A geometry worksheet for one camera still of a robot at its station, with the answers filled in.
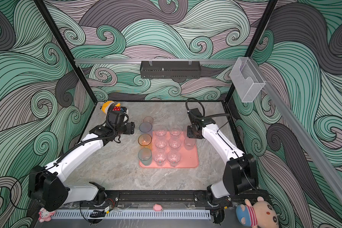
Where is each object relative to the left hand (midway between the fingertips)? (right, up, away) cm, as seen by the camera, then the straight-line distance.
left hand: (129, 123), depth 83 cm
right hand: (+39, -7, +2) cm, 39 cm away
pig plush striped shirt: (+65, -40, -21) cm, 79 cm away
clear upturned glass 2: (+28, -13, +9) cm, 32 cm away
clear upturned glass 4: (+38, -14, +9) cm, 41 cm away
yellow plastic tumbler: (+7, -12, +11) cm, 18 cm away
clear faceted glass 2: (+18, -15, +9) cm, 25 cm away
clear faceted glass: (+18, -7, +14) cm, 24 cm away
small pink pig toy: (+18, -41, -13) cm, 47 cm away
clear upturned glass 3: (+27, -22, +5) cm, 35 cm away
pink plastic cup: (+9, +2, +18) cm, 20 cm away
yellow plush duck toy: (-26, +12, +27) cm, 40 cm away
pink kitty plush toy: (-36, -42, -17) cm, 58 cm away
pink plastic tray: (+26, -18, +9) cm, 33 cm away
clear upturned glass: (+28, -7, +15) cm, 33 cm away
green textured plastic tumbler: (+9, -19, +1) cm, 22 cm away
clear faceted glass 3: (+18, -21, +5) cm, 28 cm away
